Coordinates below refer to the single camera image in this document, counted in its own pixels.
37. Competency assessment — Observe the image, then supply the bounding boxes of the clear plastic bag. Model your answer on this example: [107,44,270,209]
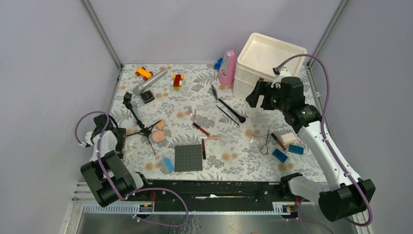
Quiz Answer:
[249,136,266,145]

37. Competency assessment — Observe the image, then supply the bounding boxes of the thin black makeup brush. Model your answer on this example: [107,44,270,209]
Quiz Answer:
[216,105,239,126]

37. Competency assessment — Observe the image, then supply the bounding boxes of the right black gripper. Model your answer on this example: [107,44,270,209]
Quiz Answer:
[245,80,289,113]

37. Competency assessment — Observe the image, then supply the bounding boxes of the cream three-drawer organizer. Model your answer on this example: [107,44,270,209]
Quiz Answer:
[233,33,307,100]

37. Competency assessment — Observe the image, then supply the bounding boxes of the red black lip gloss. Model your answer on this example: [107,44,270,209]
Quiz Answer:
[192,122,210,136]

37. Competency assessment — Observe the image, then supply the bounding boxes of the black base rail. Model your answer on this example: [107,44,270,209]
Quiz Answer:
[128,179,299,213]

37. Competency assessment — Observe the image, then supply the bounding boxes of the black mini tripod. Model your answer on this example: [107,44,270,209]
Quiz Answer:
[123,92,160,154]

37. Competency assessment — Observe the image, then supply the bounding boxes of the brown red makeup pencil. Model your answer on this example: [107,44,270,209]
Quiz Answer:
[270,133,287,151]

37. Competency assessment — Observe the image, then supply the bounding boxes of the black square compact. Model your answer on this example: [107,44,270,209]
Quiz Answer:
[140,90,155,104]

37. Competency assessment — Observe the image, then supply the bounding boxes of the blue lego brick right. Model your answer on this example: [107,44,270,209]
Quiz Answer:
[288,144,304,155]

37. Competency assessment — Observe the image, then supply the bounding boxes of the thin pink stick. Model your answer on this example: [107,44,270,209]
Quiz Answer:
[192,109,197,123]

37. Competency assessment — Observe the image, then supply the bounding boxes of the small peach makeup sponge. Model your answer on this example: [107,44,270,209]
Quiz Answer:
[156,120,166,131]

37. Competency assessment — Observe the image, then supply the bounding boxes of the grey lego baseplate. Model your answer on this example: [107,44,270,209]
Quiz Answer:
[174,144,203,172]

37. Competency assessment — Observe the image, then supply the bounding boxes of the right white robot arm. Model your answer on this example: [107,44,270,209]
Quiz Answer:
[245,77,375,222]

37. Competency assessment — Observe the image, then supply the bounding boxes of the blue toy brick back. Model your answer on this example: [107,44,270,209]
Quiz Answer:
[213,58,223,70]

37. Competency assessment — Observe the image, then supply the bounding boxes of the round peach makeup sponge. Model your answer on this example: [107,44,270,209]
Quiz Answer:
[152,130,165,142]

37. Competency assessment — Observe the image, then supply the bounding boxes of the white cosmetic box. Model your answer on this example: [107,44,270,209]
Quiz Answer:
[280,132,297,145]

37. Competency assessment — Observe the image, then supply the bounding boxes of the black wire loop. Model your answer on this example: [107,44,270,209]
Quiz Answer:
[260,129,270,156]

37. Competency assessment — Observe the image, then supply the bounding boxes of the red yellow toy figure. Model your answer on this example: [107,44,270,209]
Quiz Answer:
[171,74,185,90]

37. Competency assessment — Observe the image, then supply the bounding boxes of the dark red lipstick tube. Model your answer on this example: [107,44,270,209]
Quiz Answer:
[201,139,207,160]

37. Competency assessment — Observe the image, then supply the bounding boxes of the black makeup brush large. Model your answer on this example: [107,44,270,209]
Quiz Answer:
[218,98,246,123]

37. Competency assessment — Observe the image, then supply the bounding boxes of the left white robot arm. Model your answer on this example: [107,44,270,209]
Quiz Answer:
[75,111,151,207]

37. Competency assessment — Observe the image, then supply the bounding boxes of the blue lego brick left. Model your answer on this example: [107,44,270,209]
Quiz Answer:
[272,149,288,163]

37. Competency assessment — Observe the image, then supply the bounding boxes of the blue grey lego brick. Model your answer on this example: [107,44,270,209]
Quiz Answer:
[160,157,174,175]

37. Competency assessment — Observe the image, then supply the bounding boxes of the orange toy car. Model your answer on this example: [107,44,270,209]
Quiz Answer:
[135,67,153,81]

